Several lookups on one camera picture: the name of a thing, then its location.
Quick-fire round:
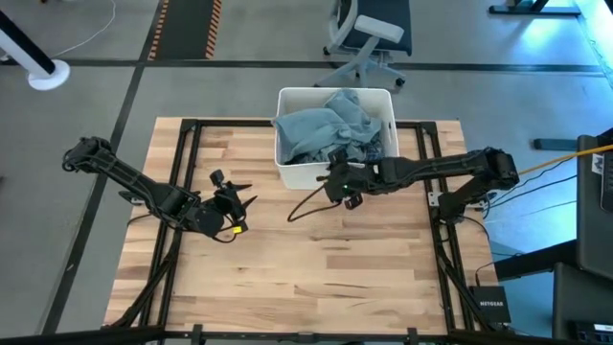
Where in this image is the black metal table frame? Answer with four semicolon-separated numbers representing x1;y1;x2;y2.
102;118;509;345

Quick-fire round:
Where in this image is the white tower fan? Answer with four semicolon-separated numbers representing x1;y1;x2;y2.
0;9;72;91

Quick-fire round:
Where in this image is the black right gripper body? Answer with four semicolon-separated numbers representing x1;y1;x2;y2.
329;149;382;211

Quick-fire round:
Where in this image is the white plastic bin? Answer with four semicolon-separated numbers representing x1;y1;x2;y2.
273;86;401;192

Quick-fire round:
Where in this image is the black desk foot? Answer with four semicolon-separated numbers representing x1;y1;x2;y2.
488;0;581;16

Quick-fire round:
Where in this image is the black Netgear network switch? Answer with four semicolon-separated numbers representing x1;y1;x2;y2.
467;286;512;325

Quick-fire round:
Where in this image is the light blue denim garment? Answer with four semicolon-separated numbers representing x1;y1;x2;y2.
273;88;384;167

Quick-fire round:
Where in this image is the black floor cable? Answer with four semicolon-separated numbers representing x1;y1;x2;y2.
483;174;579;209
519;157;579;188

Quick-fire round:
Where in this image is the black device with ports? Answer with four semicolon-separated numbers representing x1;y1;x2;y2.
568;320;613;344

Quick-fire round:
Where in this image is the grey office chair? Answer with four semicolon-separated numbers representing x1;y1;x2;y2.
313;0;413;92

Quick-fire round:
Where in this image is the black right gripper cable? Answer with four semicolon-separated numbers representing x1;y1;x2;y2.
285;184;344;224

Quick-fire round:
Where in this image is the grey desk foot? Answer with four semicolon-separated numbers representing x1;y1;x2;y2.
533;137;580;152

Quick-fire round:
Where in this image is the white floor cable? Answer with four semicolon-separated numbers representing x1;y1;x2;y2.
50;0;118;58

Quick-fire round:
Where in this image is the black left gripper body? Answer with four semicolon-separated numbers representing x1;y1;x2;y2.
210;169;249;235

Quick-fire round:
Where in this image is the black hazard striped floor mat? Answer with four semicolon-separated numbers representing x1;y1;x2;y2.
147;0;224;61

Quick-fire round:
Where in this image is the blue plaid shirt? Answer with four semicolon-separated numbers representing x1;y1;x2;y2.
286;136;385;167

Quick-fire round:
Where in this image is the dark grey computer tower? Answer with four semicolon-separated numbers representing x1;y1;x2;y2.
576;127;613;282

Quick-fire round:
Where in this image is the black desk leg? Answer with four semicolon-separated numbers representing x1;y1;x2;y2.
492;239;579;282

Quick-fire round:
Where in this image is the yellow cable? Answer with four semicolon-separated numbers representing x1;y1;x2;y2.
519;143;613;176

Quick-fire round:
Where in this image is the dark grey box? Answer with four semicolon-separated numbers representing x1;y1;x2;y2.
552;262;613;342

